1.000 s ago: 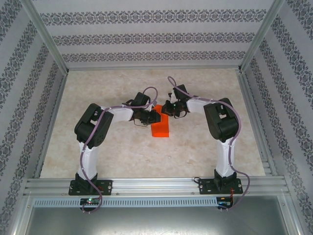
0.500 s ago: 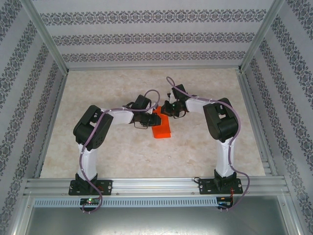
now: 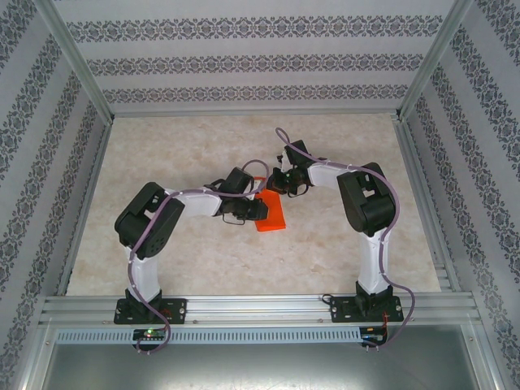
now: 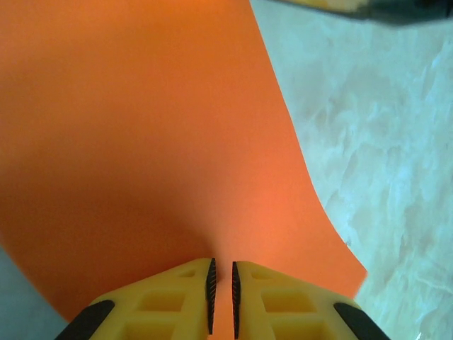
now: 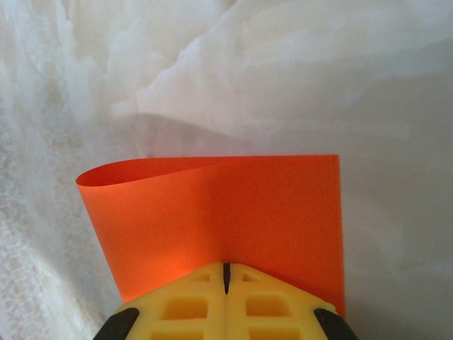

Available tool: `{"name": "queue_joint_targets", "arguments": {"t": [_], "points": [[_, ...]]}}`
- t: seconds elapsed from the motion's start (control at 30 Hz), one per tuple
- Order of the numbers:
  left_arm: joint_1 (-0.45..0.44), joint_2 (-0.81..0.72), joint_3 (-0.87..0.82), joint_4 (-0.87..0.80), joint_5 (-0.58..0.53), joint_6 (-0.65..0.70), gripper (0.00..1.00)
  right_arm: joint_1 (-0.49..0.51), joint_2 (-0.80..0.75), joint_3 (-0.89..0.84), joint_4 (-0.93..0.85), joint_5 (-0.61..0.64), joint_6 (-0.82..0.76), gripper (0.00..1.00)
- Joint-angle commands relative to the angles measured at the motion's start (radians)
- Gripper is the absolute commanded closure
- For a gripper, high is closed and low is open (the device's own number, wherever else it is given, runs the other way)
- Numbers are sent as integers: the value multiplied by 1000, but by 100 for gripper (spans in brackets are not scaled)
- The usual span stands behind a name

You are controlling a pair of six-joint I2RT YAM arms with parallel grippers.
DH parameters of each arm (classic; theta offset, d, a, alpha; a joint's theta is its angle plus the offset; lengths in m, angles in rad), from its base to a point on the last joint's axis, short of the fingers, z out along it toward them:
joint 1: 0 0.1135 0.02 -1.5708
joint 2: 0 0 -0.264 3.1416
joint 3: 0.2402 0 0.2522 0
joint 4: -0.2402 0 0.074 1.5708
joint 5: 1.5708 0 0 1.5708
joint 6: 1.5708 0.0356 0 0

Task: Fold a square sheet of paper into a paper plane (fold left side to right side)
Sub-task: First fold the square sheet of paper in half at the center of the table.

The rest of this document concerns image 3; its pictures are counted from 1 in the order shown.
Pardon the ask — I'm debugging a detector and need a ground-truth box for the orange paper sheet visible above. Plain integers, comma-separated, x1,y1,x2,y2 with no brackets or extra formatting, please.
254,187,288,233

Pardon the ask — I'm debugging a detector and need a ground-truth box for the grey metal sheet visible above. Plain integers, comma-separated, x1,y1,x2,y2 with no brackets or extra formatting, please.
24,343,501,390

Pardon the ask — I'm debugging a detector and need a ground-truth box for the thin aluminium cross rail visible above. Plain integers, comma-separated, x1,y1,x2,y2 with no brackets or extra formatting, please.
110,108,403,119

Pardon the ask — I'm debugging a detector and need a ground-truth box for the wide aluminium mounting rail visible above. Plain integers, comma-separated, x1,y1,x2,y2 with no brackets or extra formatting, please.
38,294,483,326

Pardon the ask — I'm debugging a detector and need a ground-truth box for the aluminium side rail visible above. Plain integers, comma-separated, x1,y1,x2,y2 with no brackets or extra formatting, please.
392,117,462,293
54,121,114,297

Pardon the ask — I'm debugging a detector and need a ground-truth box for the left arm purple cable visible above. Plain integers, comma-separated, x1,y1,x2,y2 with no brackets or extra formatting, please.
128,158,270,355

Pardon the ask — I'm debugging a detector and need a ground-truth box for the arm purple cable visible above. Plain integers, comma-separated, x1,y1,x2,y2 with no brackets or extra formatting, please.
275,127,416,353
128,158,270,355

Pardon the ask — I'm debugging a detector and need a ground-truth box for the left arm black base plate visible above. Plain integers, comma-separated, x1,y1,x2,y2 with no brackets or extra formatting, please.
113,298,189,325

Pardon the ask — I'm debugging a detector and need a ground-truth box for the slotted grey cable duct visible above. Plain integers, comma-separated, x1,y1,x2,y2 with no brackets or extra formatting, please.
54,327,389,345

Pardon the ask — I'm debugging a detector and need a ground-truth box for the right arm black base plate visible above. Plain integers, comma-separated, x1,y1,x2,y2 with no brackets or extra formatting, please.
329,295,405,324

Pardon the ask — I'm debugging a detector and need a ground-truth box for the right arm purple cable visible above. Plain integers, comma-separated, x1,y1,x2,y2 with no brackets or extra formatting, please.
275,127,416,353

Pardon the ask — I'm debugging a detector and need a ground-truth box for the aluminium frame post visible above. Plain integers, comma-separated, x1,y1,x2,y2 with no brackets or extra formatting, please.
397,0,476,119
34,0,115,123

